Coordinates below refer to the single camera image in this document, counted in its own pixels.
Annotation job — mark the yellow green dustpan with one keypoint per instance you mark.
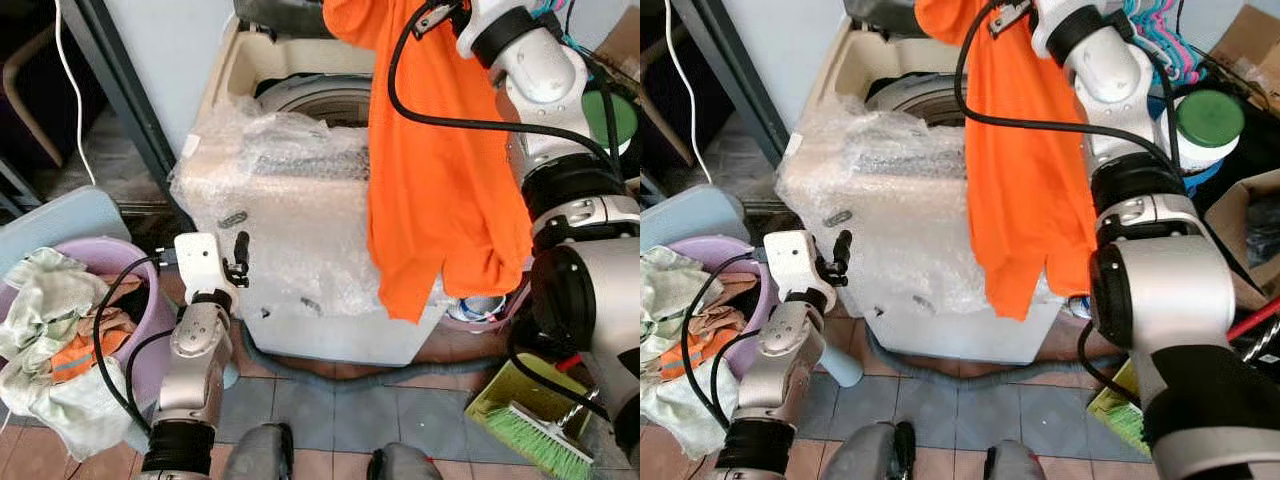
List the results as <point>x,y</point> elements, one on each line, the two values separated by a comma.
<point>1110,395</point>
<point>510,385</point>

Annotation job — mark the pink plastic hanger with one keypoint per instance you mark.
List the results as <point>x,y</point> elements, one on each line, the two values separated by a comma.
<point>1150,30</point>
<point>552,10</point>

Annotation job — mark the white jar with green lid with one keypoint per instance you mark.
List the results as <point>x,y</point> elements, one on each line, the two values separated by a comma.
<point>1208,120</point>
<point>618,120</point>

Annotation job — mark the blue white can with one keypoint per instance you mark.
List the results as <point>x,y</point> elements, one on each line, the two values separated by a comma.
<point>1078,306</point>
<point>478,308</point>

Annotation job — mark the light blue plastic board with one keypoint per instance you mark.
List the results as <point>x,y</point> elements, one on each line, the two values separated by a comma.
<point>60,225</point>
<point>690,210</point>

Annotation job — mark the blue plastic hanger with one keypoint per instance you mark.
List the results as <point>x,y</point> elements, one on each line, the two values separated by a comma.
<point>572,42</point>
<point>1185,55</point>

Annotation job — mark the grey left robot leg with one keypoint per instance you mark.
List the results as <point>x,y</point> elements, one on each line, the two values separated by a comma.
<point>865,455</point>
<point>258,455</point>

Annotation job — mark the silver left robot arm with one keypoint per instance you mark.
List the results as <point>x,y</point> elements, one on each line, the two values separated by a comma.
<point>780,365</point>
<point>190,370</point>

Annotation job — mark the orange grey garment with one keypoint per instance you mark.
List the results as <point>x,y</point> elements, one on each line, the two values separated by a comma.
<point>700,352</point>
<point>85,358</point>

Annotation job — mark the white green cloth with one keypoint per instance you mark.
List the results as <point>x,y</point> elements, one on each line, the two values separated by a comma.
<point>45,300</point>
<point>662,300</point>

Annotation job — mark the open cardboard box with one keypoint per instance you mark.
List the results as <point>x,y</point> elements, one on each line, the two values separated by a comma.
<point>1225,215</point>

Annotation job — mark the grey robot leg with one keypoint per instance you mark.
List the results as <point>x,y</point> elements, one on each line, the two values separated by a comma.
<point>865,455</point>
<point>405,465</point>
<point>258,455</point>
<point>1022,465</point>

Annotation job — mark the brown cardboard sheet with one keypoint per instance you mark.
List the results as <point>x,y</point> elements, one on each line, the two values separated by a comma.
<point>620,45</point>
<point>1250,50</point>

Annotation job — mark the white bubble-wrapped washing machine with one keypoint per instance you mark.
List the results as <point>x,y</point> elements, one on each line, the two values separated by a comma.
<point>300,230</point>
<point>900,230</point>

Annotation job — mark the light blue plastic cylinder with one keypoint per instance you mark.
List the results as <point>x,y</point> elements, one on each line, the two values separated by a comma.
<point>842,362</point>
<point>231,375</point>

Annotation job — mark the green bristle broom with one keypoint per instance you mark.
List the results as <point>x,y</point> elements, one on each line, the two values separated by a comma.
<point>1128,428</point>
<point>535,445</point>

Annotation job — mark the purple plastic basin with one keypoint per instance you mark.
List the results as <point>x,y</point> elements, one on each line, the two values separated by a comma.
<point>700,255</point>
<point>152,315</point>

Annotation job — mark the grey right robot leg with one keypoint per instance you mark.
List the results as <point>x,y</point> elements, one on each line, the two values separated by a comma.
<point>1022,465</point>
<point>405,465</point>

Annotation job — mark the dark grey metal door frame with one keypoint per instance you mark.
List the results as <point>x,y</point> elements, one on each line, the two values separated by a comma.
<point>730,80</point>
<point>125,110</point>

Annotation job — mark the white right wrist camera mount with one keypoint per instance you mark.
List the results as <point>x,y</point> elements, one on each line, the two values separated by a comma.
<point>482,22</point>
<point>1052,20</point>

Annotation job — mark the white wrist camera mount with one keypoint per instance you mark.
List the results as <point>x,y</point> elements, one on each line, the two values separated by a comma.
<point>1052,20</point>
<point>200,260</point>
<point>482,22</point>
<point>792,258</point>

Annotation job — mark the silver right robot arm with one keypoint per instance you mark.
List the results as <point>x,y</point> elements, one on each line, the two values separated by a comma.
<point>1170,300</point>
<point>600,290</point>

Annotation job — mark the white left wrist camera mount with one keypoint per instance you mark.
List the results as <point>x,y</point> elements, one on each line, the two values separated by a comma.
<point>792,258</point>
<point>200,260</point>

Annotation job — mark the brown cloth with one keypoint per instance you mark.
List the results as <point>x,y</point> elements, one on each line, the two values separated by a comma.
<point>118,324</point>
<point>725,320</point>

